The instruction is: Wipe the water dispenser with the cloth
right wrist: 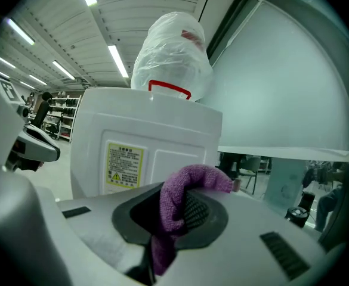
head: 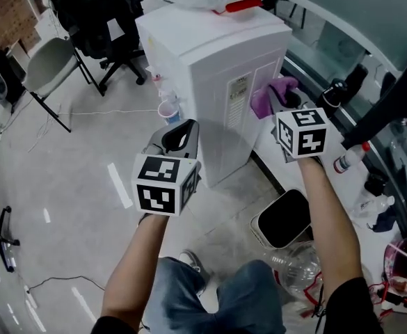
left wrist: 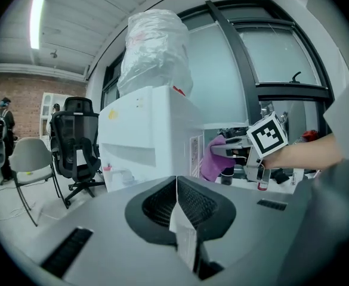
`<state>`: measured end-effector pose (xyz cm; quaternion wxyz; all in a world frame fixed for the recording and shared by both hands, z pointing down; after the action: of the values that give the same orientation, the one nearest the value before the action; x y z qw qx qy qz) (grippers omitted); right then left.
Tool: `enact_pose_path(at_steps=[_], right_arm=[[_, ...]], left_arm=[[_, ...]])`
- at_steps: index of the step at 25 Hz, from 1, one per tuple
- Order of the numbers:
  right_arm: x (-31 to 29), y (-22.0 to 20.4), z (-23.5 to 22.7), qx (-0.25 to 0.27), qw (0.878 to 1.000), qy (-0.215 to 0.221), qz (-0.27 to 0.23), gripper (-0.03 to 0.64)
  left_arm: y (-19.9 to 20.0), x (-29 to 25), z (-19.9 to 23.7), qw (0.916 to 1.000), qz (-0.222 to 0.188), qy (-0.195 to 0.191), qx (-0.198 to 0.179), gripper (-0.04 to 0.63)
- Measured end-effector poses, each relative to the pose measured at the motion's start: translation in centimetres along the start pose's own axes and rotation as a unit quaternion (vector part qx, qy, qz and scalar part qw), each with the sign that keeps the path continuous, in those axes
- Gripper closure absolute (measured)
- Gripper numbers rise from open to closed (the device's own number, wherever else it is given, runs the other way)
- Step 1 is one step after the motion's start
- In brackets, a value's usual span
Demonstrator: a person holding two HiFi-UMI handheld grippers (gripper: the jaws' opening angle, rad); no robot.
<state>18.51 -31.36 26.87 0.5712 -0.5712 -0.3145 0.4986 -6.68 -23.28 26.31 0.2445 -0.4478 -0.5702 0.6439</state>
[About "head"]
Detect purple cleaning cloth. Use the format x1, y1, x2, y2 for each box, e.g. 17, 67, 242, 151
250, 76, 300, 120

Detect small black bag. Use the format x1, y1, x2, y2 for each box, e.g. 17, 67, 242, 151
364, 173, 389, 197

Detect empty clear water jug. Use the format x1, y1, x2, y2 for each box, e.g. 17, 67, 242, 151
262, 241, 329, 315

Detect person's grey sneaker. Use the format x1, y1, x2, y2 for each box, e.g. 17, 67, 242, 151
178, 250, 212, 282

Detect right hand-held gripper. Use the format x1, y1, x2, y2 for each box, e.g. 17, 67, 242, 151
264, 84, 330, 166

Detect clear bottle with red cap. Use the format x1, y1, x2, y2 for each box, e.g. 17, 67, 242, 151
333, 141, 372, 174

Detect grey folding chair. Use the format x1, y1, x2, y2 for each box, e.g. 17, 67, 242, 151
22, 36, 103, 134

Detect person's right forearm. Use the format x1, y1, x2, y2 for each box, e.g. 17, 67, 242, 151
296, 157, 364, 292

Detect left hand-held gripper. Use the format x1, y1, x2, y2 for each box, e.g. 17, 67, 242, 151
131, 118, 203, 218

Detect dark blue face mask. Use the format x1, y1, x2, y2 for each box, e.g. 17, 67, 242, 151
366, 207, 398, 233

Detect person's blue jeans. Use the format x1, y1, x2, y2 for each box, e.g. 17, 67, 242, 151
143, 255, 287, 334

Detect white water dispenser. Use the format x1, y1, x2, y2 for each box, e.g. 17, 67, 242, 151
135, 3, 294, 189

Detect person's left forearm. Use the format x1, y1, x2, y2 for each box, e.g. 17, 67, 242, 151
100, 214, 171, 323

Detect black floor cable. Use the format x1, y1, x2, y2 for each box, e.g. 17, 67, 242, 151
25, 275, 106, 295

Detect white bin with black liner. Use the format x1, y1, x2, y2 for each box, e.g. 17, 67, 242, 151
250, 189, 314, 250

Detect person's black shirt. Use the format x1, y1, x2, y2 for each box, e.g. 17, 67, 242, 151
91, 276, 385, 334

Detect black insulated bottle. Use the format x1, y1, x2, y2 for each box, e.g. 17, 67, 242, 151
315, 77, 349, 118

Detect black office chair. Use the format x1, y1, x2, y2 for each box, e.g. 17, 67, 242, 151
48, 0, 148, 97

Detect blue paper cup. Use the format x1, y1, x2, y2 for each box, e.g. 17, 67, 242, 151
157, 100, 182, 127

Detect white floor cable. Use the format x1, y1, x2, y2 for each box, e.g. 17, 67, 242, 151
27, 108, 161, 152

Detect clear plastic bottle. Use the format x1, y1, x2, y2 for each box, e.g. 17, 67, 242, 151
351, 195, 396, 219

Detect pink iridescent bag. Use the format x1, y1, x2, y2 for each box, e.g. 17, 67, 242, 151
383, 238, 407, 294

